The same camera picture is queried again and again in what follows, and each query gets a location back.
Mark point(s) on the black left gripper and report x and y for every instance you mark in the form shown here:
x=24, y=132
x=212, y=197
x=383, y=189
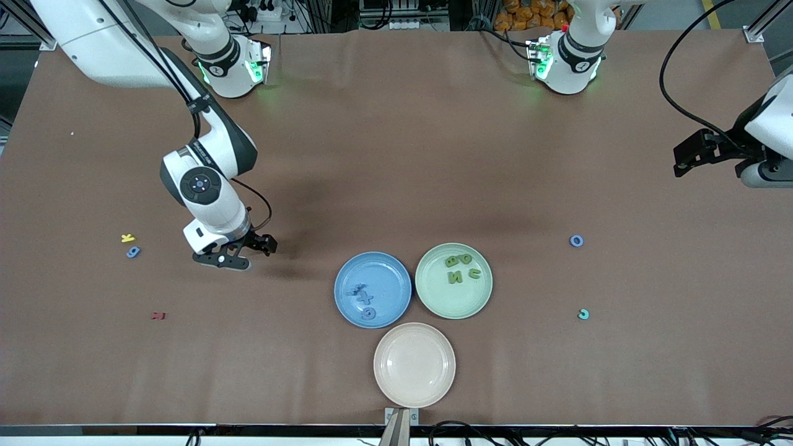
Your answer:
x=728, y=150

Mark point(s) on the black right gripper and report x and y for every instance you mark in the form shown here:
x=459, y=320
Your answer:
x=254, y=238

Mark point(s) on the blue letter E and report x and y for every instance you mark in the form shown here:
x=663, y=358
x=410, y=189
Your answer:
x=353, y=288

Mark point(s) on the blue letter X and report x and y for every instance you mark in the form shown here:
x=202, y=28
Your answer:
x=365, y=298

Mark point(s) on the blue letter G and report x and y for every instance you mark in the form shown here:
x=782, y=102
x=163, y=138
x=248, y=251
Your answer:
x=363, y=313

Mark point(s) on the blue digit 6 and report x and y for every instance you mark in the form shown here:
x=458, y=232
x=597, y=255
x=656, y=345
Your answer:
x=133, y=253

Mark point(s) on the green letter B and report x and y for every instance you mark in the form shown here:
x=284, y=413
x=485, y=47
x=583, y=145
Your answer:
x=451, y=262

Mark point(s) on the green letter N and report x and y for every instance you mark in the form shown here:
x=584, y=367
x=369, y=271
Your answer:
x=455, y=277

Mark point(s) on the green letter P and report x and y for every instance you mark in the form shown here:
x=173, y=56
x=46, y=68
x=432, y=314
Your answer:
x=469, y=259

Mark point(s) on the green letter J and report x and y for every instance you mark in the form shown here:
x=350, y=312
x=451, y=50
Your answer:
x=476, y=274

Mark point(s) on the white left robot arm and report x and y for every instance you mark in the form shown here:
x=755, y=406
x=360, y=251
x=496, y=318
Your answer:
x=573, y=68

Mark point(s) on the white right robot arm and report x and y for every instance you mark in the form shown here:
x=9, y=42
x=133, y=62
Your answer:
x=99, y=43

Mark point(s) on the blue plate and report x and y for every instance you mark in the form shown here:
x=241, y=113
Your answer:
x=387, y=272

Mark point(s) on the blue letter O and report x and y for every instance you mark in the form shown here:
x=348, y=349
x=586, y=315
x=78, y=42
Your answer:
x=572, y=241

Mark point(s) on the table cover sheet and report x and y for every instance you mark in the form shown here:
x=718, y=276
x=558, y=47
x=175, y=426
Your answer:
x=396, y=155

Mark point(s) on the green plate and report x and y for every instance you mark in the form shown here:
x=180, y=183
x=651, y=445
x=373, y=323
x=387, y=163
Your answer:
x=446, y=303

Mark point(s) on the beige plate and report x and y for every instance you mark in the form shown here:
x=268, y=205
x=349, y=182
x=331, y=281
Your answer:
x=414, y=365

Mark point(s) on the orange snack bags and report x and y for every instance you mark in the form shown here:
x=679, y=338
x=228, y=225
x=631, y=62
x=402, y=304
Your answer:
x=526, y=12

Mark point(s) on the large white power strip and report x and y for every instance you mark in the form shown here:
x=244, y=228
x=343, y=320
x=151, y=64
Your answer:
x=266, y=11

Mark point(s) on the small white power strip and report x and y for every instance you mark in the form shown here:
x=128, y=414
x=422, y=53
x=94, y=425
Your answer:
x=403, y=25

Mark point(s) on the aluminium frame profile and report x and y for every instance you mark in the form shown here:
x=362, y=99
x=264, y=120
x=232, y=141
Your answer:
x=37, y=38
x=756, y=31

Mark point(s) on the black table edge rail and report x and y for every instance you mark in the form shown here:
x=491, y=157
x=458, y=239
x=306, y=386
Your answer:
x=248, y=430

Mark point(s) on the grey metal camera bracket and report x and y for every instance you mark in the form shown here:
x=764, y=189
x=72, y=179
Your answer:
x=401, y=427

